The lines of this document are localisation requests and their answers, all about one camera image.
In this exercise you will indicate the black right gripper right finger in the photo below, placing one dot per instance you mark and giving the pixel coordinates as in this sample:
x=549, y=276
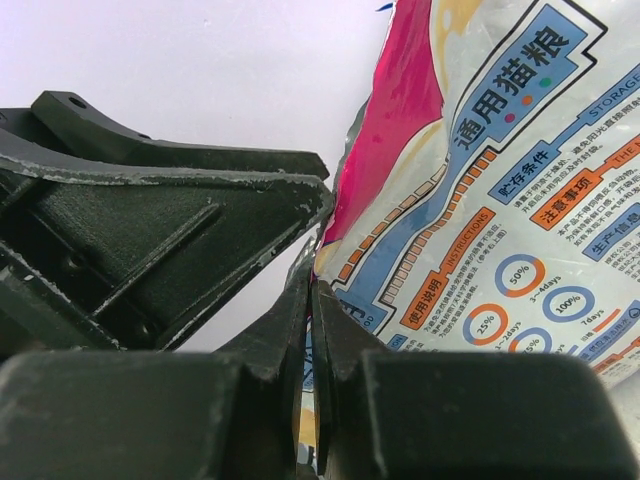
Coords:
x=382, y=414

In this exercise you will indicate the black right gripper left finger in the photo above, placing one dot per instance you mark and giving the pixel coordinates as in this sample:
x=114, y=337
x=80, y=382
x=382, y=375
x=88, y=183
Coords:
x=230, y=414

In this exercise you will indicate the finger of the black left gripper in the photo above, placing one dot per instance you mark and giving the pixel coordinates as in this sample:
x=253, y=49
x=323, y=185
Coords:
x=66, y=123
x=125, y=257

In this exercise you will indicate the pet food bag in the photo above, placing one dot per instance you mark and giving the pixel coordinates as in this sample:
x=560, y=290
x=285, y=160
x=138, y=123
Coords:
x=488, y=197

